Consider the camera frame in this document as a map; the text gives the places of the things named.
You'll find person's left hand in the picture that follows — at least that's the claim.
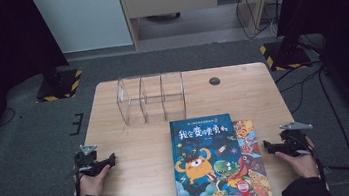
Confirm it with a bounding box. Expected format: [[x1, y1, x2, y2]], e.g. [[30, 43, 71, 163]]
[[77, 165, 115, 196]]

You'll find black yellow-striped stand base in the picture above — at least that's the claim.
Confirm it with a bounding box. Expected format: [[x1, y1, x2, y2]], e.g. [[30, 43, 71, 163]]
[[32, 63, 87, 104], [258, 34, 314, 74]]

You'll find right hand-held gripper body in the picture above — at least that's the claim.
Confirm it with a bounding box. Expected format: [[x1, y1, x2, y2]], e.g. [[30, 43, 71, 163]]
[[278, 118, 317, 159]]

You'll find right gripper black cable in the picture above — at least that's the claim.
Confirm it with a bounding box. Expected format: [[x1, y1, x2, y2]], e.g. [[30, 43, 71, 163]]
[[303, 135, 330, 194]]

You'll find black round table grommet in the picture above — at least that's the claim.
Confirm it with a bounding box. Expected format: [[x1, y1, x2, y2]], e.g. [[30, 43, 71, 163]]
[[208, 75, 222, 88]]

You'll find white panel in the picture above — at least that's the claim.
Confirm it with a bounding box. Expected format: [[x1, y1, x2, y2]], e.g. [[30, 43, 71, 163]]
[[31, 0, 135, 58]]

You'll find blue monster picture book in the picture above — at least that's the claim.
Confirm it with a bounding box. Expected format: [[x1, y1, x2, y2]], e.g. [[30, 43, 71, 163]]
[[166, 110, 258, 196]]

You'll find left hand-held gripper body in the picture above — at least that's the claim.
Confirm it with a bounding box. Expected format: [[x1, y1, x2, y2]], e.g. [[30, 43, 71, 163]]
[[71, 142, 103, 179]]

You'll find person's right hand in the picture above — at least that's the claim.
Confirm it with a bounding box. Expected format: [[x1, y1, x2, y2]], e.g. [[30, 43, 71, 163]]
[[273, 135, 320, 183]]

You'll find thin black floor cable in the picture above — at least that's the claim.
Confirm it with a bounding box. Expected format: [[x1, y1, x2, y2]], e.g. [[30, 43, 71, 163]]
[[0, 105, 19, 128]]

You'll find thick black floor cable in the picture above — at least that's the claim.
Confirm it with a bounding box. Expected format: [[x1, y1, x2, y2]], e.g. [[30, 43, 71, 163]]
[[316, 64, 349, 196]]

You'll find dark round object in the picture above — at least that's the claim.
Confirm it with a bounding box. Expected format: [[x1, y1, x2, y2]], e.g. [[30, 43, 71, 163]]
[[144, 11, 183, 25]]

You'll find colourful animals picture book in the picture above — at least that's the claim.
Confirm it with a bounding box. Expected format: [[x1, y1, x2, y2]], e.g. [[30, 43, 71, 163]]
[[231, 116, 274, 196]]

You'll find clear acrylic book rack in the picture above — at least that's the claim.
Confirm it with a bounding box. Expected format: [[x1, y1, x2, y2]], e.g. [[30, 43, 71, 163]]
[[113, 69, 189, 129]]

